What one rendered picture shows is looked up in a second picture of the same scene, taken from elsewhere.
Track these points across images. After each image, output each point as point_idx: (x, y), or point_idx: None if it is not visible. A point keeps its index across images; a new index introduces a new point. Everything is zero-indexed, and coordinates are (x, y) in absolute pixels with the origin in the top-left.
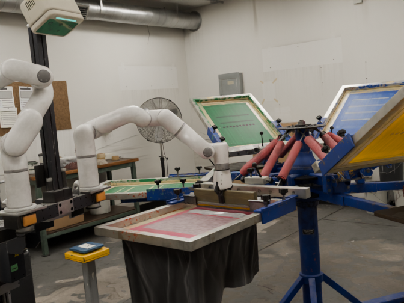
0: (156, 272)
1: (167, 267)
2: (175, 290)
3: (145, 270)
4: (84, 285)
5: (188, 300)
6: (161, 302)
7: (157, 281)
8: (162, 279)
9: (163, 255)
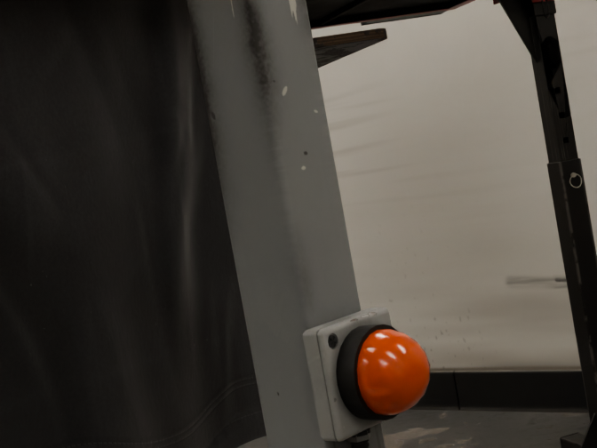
0: (95, 135)
1: (150, 85)
2: (195, 215)
3: (13, 145)
4: (261, 21)
5: None
6: (131, 327)
7: (100, 196)
8: (123, 172)
9: (128, 16)
